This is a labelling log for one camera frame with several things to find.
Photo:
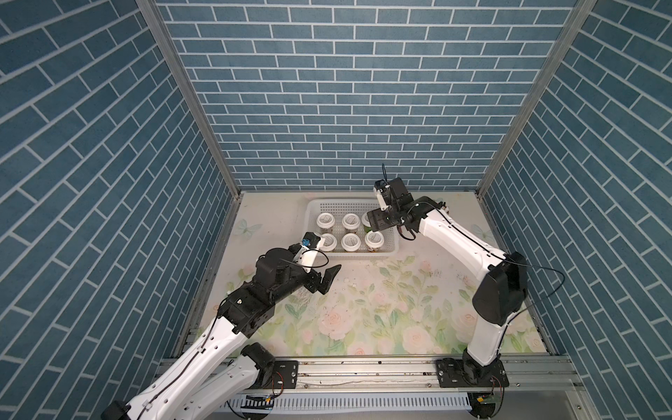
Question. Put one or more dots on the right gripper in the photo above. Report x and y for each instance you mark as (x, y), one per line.
(375, 220)

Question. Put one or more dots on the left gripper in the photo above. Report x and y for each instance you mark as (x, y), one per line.
(323, 286)

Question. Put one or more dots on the yogurt cup bottom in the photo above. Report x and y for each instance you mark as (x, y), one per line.
(374, 241)

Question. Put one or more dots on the white plastic basket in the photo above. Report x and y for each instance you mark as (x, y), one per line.
(339, 208)

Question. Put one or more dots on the yogurt cup red label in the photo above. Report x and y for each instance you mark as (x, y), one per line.
(351, 223)

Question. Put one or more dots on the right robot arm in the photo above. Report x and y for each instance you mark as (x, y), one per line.
(500, 278)

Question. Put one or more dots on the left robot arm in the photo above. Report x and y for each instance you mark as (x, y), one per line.
(222, 363)

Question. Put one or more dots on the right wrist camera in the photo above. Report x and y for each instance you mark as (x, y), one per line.
(382, 190)

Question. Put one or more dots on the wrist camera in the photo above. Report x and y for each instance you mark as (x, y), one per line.
(382, 190)
(310, 255)

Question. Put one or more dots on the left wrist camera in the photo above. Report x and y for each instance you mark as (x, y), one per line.
(310, 255)

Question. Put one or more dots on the aluminium mounting rail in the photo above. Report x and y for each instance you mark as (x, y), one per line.
(525, 372)

